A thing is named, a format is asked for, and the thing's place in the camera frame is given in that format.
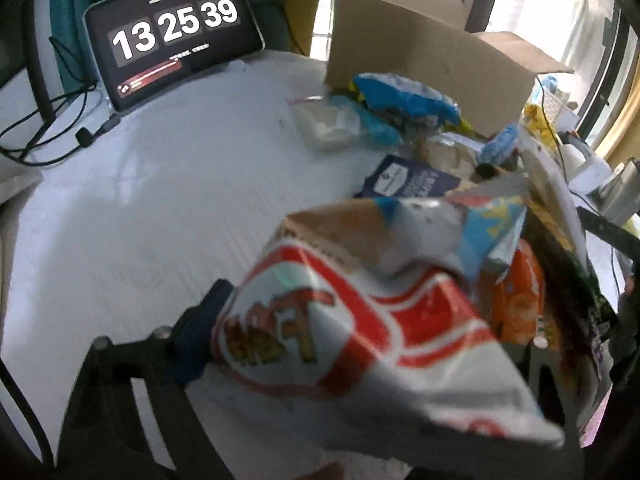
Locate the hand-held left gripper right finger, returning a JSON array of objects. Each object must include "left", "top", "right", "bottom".
[{"left": 522, "top": 339, "right": 585, "bottom": 480}]

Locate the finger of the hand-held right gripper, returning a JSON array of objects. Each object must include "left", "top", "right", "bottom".
[{"left": 577, "top": 207, "right": 640, "bottom": 261}]

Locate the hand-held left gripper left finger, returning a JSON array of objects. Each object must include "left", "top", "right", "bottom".
[{"left": 57, "top": 279, "right": 236, "bottom": 480}]

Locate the yellow and black snack bag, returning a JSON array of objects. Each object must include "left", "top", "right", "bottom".
[{"left": 525, "top": 200, "right": 621, "bottom": 376}]

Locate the orange snack bag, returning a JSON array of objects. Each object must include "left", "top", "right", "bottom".
[{"left": 492, "top": 240, "right": 561, "bottom": 351}]

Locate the red and white snack bag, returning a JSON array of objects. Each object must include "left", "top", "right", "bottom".
[{"left": 212, "top": 180, "right": 566, "bottom": 453}]

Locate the dark blue snack packet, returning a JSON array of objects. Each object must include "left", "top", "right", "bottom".
[{"left": 352, "top": 154, "right": 463, "bottom": 200}]

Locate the blue and white snack bag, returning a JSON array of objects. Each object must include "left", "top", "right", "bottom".
[{"left": 350, "top": 72, "right": 461, "bottom": 126}]

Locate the brown cardboard box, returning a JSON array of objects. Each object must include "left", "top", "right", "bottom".
[{"left": 325, "top": 0, "right": 576, "bottom": 138}]

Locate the clear and blue snack pack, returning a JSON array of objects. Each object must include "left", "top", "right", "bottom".
[{"left": 290, "top": 95, "right": 401, "bottom": 151}]

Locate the person's left hand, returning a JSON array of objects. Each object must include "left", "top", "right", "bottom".
[{"left": 300, "top": 462, "right": 346, "bottom": 480}]

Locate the white rounded device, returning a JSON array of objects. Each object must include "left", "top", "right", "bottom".
[{"left": 570, "top": 145, "right": 618, "bottom": 196}]

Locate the white plastic basket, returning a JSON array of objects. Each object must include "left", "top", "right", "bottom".
[{"left": 542, "top": 91, "right": 581, "bottom": 131}]

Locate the small blue and red packet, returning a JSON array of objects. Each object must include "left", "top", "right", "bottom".
[{"left": 477, "top": 127, "right": 521, "bottom": 166}]

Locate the black tablet with clock display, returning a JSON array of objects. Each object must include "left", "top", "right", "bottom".
[{"left": 82, "top": 0, "right": 266, "bottom": 113}]

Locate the yellow curtain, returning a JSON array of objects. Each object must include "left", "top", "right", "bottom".
[{"left": 280, "top": 0, "right": 331, "bottom": 56}]

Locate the black tablet cable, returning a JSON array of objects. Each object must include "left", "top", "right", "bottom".
[{"left": 0, "top": 80, "right": 121, "bottom": 166}]

